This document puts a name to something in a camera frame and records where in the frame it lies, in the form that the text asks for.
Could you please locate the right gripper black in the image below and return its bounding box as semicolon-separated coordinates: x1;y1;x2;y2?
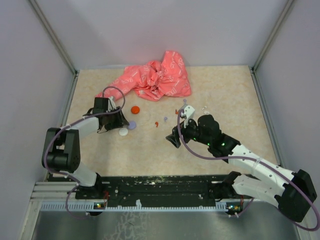
166;114;212;148

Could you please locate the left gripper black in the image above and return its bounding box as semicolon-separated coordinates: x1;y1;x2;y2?
104;106;130;130

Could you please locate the purple earbud charging case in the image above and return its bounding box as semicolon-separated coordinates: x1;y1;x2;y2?
127;120;137;130

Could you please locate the white earbud charging case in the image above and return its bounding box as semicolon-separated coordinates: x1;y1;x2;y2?
118;127;129;137

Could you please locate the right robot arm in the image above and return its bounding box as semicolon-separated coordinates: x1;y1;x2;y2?
166;114;317;223

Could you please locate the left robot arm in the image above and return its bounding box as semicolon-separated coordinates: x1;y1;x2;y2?
41;96;129;199

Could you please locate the orange earbud charging case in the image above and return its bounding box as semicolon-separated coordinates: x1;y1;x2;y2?
131;105;140;115

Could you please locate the pink printed cloth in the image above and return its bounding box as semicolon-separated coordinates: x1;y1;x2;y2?
96;50;192;102

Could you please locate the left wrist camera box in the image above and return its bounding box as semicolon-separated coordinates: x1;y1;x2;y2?
107;96;118;112

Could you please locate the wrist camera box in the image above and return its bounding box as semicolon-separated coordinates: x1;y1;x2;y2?
178;103;195;128
107;96;118;112

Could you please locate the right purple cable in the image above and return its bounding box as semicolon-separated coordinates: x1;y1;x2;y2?
176;108;320;231

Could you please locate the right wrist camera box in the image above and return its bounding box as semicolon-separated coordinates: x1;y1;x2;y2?
178;103;195;128

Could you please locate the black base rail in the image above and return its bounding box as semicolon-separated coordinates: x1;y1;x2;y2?
47;172;241;208

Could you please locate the left aluminium frame post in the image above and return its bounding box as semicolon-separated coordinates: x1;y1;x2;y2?
27;0;79;76

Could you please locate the aluminium frame post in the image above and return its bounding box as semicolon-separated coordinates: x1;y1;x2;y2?
27;0;79;76
251;0;296;72

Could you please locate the white slotted cable duct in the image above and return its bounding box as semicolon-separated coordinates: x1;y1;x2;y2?
39;201;230;212

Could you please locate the right aluminium frame post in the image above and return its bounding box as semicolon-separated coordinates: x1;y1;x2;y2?
251;0;296;72

